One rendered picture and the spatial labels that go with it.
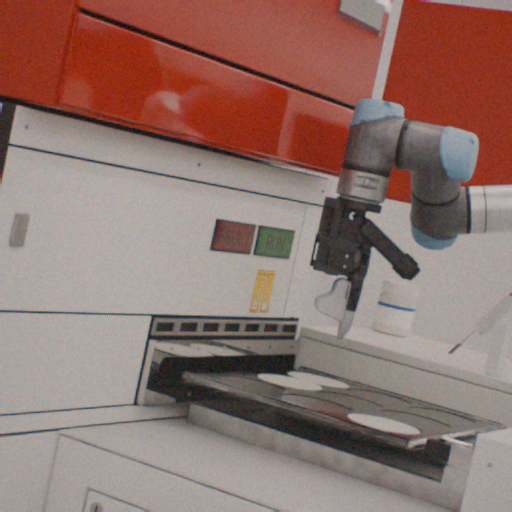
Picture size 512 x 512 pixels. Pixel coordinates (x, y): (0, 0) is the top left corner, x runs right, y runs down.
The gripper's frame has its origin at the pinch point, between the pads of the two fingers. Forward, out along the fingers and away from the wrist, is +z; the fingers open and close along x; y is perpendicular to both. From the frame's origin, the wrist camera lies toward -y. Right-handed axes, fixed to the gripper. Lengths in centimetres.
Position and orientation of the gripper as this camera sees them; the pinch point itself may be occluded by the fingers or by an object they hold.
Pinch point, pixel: (345, 331)
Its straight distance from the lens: 199.4
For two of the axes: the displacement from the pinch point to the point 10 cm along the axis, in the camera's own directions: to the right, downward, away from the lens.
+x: 0.4, 0.6, -10.0
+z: -2.0, 9.8, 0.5
